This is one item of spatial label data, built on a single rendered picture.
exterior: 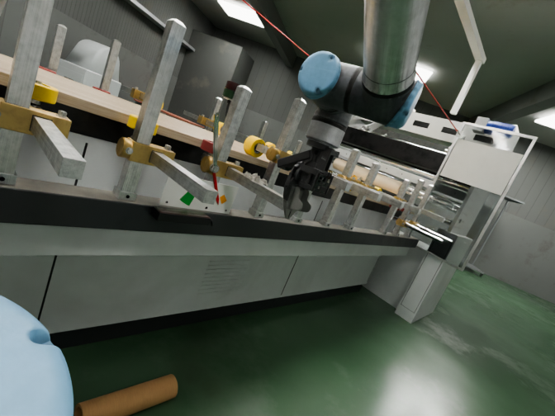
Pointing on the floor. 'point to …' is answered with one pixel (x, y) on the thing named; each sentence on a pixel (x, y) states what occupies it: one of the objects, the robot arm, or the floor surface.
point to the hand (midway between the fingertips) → (286, 213)
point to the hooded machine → (89, 65)
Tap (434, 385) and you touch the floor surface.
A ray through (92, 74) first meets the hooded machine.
